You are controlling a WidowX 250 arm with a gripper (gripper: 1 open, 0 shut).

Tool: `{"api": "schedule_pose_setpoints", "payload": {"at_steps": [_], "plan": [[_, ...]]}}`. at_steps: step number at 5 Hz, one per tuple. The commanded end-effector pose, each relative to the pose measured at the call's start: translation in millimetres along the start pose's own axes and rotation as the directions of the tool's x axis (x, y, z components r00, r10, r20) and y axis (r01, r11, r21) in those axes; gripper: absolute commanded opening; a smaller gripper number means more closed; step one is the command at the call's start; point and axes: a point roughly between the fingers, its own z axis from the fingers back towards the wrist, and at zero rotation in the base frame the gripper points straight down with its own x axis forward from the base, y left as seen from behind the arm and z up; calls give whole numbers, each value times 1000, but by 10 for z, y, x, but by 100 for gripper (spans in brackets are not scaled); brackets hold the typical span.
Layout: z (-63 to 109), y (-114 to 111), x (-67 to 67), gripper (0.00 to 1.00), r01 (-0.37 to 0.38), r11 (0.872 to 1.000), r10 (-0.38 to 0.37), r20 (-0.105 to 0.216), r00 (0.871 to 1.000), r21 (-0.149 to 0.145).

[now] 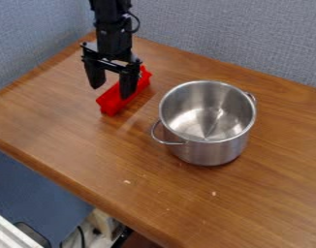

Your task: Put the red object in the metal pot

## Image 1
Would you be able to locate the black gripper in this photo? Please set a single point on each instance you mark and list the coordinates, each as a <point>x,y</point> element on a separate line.
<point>110,54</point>

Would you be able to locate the red rectangular block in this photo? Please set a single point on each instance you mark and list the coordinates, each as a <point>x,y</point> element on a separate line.
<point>110,101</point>

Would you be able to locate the white ribbed device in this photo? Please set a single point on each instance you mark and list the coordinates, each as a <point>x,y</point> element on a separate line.
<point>21,236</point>

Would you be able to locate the stainless steel pot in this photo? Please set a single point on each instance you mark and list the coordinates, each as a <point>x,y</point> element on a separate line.
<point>207,117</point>

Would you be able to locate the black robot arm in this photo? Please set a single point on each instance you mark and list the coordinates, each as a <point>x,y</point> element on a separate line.
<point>112,11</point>

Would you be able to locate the white clutter under table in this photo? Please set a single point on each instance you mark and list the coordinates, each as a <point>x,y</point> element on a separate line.
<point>100,232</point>

